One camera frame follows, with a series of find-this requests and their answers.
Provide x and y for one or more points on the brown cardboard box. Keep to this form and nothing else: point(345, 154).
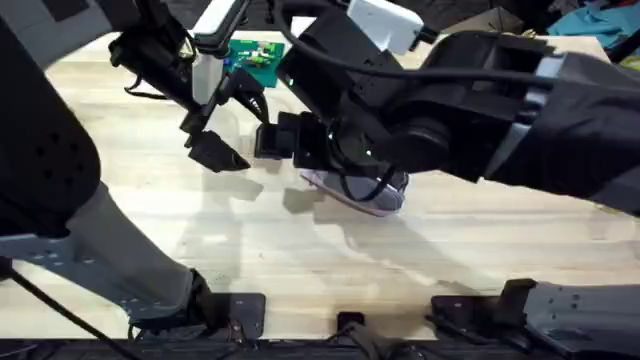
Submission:
point(487, 22)

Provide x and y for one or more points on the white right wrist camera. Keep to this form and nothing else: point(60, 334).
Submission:
point(385, 22)

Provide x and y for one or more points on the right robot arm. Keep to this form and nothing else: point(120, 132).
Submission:
point(590, 125)

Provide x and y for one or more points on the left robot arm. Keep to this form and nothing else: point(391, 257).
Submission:
point(125, 250)

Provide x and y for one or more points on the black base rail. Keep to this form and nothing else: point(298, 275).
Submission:
point(300, 350)

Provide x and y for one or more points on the teal cloth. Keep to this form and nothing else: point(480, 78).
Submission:
point(592, 22)

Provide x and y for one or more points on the green board with toy blocks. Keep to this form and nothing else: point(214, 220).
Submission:
point(261, 71)

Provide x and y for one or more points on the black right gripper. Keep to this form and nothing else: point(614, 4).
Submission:
point(360, 115)

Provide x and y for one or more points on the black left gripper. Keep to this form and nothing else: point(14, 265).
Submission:
point(155, 45)

